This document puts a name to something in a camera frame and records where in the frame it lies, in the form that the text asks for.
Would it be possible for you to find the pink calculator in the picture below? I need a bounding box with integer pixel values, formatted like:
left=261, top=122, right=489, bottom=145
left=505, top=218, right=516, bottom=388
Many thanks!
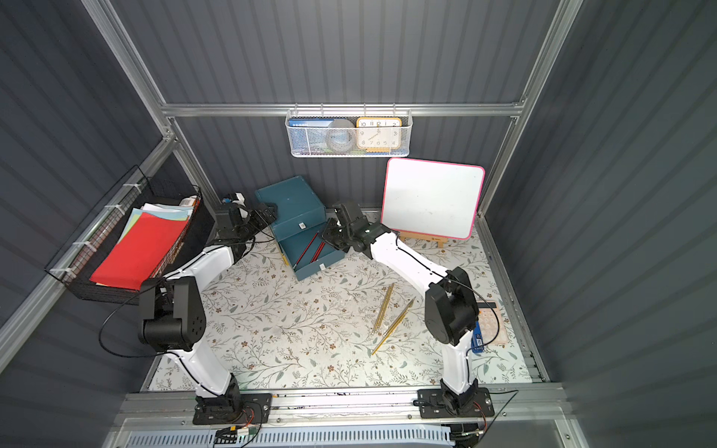
left=479, top=304, right=510, bottom=345

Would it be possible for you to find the red paper sheet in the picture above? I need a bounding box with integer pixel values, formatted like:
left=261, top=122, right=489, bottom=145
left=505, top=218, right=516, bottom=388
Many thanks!
left=90, top=208, right=189, bottom=290

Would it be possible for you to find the gold pencil lower right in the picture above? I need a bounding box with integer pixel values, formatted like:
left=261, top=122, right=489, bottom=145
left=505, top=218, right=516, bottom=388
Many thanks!
left=370, top=298, right=416, bottom=358

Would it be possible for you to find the wooden whiteboard easel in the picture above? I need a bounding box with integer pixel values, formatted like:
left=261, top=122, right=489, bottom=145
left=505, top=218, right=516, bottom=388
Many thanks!
left=400, top=231, right=448, bottom=248

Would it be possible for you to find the grey tape roll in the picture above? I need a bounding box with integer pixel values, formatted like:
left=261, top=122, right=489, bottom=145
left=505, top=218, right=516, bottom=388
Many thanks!
left=325, top=119, right=356, bottom=154

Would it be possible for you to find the white wire wall basket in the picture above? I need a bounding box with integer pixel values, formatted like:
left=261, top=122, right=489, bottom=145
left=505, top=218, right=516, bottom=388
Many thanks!
left=285, top=108, right=414, bottom=158

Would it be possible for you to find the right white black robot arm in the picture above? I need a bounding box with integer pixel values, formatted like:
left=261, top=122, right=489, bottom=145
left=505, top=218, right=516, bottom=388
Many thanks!
left=322, top=202, right=479, bottom=409

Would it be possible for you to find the black wire paper tray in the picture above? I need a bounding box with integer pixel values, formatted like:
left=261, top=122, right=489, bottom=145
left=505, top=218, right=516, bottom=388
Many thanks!
left=45, top=170, right=215, bottom=304

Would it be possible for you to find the yellow analog clock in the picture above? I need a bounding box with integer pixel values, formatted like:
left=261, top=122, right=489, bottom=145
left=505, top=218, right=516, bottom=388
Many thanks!
left=356, top=117, right=403, bottom=152

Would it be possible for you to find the dark red pencil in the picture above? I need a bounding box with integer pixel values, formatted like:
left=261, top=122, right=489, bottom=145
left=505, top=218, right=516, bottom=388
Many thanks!
left=293, top=231, right=319, bottom=270

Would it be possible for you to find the blue box in basket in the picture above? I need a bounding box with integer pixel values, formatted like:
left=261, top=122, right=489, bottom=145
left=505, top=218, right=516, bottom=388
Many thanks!
left=287, top=118, right=333, bottom=157

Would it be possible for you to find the teal yellow drawer cabinet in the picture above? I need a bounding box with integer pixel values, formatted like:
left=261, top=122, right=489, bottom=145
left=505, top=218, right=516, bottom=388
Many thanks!
left=255, top=175, right=326, bottom=266

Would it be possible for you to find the pink framed whiteboard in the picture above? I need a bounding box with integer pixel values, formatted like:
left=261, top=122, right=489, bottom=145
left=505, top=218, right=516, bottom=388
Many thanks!
left=381, top=158, right=485, bottom=240

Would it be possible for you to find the blue stapler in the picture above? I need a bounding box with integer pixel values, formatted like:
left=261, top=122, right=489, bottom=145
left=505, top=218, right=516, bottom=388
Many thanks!
left=471, top=325, right=485, bottom=355

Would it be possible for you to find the teal drawer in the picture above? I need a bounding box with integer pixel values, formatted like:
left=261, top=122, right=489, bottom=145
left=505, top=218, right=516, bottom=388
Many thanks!
left=279, top=223, right=345, bottom=281

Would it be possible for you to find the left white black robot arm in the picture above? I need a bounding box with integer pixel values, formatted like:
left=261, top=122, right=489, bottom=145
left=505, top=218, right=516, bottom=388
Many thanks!
left=138, top=195, right=278, bottom=408

